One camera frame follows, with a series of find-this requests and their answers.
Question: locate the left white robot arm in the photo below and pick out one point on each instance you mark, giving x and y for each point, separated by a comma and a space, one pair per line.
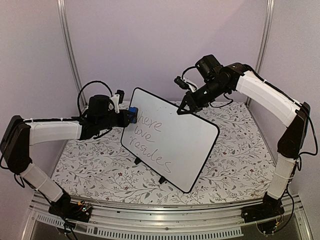
21, 134

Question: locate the aluminium corner post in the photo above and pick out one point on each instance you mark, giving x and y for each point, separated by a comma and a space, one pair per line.
265, 34
61, 7

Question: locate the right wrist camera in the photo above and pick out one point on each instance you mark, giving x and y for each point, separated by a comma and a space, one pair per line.
182, 84

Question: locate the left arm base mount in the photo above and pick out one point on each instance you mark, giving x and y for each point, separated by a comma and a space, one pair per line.
66, 209

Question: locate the right aluminium corner post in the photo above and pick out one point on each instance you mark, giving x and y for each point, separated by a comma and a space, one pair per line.
265, 34

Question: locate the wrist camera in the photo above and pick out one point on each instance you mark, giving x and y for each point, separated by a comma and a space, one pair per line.
120, 94
182, 84

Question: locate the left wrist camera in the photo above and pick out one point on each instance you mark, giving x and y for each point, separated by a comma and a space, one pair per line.
120, 94

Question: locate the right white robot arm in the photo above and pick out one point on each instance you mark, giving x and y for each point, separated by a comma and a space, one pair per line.
293, 115

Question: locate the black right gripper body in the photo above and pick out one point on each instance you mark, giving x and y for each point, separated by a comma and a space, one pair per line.
212, 91

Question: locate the blue whiteboard eraser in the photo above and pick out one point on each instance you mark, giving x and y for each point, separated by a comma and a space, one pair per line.
134, 109

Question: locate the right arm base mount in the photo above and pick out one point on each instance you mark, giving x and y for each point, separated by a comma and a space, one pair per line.
269, 208

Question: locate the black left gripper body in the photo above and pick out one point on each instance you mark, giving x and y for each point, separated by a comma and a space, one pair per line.
105, 122

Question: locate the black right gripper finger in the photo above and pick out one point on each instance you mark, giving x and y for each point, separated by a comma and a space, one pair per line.
184, 101
187, 109

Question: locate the small black-framed whiteboard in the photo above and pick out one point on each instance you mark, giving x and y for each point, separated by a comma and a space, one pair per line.
175, 146

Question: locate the left aluminium corner post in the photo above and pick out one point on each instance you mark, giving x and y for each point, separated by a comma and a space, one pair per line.
61, 7

